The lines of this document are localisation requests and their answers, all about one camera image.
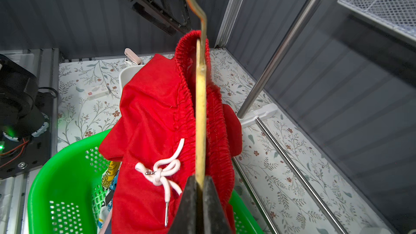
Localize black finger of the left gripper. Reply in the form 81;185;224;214
160;0;192;34
132;1;178;36

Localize steel clothes rack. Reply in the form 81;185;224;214
226;0;366;232

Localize red shorts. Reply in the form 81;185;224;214
98;30;244;234

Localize white plastic tray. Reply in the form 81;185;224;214
119;65;144;89

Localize green plastic basket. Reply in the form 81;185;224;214
27;128;264;234

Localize white wire mesh basket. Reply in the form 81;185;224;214
338;0;416;41

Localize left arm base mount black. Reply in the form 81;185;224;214
1;55;59;179

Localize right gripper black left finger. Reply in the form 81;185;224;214
168;175;197;234

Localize blue yellow white printed shorts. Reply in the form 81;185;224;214
97;161;121;234

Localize yellow hanger of red shorts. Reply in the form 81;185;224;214
186;0;208;192

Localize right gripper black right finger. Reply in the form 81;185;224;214
203;175;232;234

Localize pink clothespin by tray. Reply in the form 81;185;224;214
124;48;143;66

